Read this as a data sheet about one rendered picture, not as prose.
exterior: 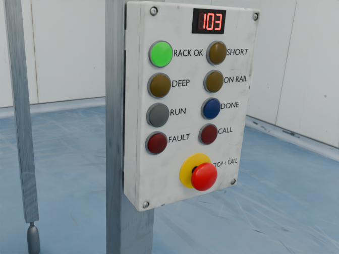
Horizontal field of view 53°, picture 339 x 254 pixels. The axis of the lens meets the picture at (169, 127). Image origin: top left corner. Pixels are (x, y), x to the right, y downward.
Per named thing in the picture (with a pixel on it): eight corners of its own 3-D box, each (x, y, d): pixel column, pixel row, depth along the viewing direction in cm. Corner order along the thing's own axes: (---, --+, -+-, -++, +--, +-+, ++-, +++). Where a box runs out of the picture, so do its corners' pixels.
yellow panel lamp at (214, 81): (223, 92, 44) (226, 71, 43) (207, 93, 43) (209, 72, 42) (219, 90, 45) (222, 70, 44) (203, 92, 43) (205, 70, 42)
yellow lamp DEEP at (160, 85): (171, 97, 40) (172, 73, 39) (150, 99, 38) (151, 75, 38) (167, 95, 41) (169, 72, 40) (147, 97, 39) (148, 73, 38)
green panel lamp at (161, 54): (173, 66, 39) (174, 42, 38) (152, 67, 37) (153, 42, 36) (169, 65, 39) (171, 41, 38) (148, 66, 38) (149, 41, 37)
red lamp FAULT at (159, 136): (167, 152, 42) (169, 132, 41) (148, 156, 41) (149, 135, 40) (164, 150, 43) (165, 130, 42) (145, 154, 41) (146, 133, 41)
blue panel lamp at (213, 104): (220, 118, 45) (223, 98, 44) (204, 121, 44) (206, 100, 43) (217, 117, 46) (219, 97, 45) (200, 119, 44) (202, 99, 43)
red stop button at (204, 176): (218, 189, 46) (221, 163, 45) (194, 196, 44) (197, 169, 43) (199, 175, 50) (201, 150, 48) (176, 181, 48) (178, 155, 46)
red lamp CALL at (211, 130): (218, 143, 46) (220, 124, 45) (201, 146, 45) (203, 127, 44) (214, 141, 47) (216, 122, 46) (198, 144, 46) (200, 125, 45)
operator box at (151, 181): (237, 185, 53) (262, 9, 44) (138, 213, 44) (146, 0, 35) (213, 170, 57) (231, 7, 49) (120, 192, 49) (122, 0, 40)
